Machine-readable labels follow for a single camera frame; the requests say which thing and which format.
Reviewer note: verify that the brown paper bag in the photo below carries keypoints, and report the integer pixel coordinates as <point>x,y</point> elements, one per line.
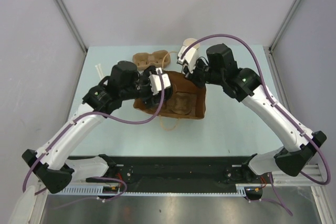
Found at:
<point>180,84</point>

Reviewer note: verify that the white cable duct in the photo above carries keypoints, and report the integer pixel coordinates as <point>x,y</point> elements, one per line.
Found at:
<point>101,190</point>

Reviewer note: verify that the stack of paper cups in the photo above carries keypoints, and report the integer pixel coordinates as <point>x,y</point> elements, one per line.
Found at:
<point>191,41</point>

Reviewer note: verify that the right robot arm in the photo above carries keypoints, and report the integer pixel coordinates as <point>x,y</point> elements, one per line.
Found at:
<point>300,143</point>

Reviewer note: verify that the brown pulp cup carrier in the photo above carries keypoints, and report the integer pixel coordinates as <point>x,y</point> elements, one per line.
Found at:
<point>181,103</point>

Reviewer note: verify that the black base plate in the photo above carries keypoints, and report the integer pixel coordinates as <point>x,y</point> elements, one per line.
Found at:
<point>195,175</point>

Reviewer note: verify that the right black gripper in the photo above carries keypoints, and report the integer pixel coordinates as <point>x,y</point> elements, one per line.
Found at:
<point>192,76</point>

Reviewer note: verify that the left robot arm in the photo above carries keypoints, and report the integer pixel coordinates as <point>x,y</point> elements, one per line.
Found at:
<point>50,163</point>

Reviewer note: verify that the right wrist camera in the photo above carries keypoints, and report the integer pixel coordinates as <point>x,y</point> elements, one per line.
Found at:
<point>187,57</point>

